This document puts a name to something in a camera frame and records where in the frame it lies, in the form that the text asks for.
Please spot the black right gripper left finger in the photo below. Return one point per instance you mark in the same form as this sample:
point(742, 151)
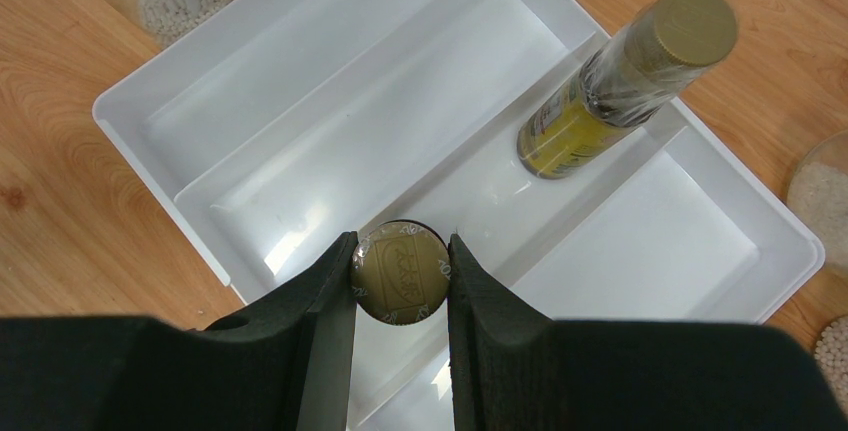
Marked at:
point(282, 362)

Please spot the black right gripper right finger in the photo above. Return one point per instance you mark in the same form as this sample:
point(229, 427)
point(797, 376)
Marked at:
point(513, 368)

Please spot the yellow label sauce bottle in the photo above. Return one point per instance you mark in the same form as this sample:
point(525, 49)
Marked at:
point(667, 46)
point(401, 272)

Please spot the glass jar with grains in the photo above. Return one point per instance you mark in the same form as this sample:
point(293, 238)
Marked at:
point(817, 195)

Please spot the white divided organizer tray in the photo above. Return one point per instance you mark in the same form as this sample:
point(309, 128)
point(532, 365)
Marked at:
point(276, 125)

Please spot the black lid bead jar right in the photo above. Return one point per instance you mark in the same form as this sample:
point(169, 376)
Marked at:
point(830, 353)

